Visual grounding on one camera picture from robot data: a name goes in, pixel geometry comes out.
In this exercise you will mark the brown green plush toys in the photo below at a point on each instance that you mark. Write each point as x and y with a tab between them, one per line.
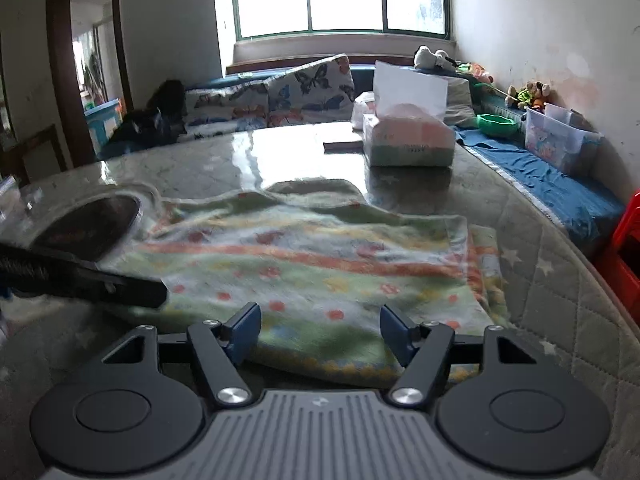
530	94

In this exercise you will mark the blue bench sheet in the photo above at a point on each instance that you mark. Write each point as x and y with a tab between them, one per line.
545	180

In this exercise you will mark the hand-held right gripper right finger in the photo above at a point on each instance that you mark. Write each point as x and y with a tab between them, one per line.
395	332

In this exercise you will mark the grey cushion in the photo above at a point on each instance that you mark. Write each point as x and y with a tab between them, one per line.
462	102

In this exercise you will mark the blue plastic crate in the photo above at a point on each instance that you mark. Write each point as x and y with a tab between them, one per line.
102	125

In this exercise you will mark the pink green tissue pack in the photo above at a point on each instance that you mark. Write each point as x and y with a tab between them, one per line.
407	137

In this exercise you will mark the clear plastic packaging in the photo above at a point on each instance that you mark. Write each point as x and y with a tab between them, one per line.
12	200

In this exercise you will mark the brown door frame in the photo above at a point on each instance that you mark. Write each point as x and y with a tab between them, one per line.
57	60

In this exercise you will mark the brown wooden furniture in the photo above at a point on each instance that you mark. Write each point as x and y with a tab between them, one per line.
42	155

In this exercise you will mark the red plastic stool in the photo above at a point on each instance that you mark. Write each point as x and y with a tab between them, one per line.
625	255

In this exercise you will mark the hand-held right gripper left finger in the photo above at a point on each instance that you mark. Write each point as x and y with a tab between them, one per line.
245	332

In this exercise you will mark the white plush toy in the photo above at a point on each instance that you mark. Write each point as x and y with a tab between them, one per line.
432	57

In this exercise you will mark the large butterfly print cushion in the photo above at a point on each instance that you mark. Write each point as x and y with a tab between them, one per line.
312	90

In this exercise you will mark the dark round plate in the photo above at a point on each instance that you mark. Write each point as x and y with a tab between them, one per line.
87	225

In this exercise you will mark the green plastic bowl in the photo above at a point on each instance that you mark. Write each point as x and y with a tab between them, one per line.
496	125

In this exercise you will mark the black bag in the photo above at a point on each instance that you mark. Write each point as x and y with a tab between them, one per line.
145	125

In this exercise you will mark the low butterfly print cushion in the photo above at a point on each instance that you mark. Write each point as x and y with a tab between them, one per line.
225	107

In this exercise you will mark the clear plastic storage bin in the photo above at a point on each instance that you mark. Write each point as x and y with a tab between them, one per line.
560	142

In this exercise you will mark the white plastic packet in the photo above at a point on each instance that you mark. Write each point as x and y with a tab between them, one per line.
361	107

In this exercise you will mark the orange green toy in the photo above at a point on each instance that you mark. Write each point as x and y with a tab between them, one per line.
475	72

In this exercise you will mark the green printed garment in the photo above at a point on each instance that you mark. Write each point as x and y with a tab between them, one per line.
310	260

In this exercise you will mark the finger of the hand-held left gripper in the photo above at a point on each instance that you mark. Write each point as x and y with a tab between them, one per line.
125	287

